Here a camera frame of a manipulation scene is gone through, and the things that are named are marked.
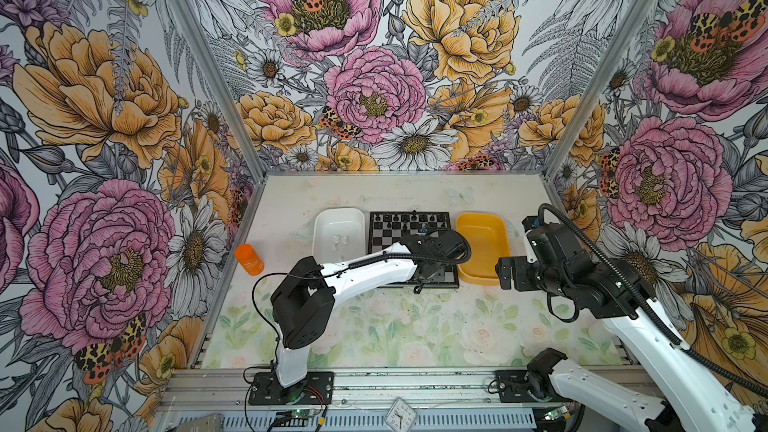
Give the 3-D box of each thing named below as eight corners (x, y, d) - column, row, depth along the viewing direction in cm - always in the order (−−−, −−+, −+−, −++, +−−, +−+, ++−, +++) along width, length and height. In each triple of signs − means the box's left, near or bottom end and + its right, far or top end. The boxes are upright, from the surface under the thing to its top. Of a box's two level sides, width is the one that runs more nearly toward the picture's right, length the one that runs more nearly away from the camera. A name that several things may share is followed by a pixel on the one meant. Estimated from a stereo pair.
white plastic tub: (310, 263, 99) (305, 252, 94) (319, 219, 110) (315, 207, 105) (364, 263, 99) (363, 252, 94) (367, 219, 111) (366, 207, 105)
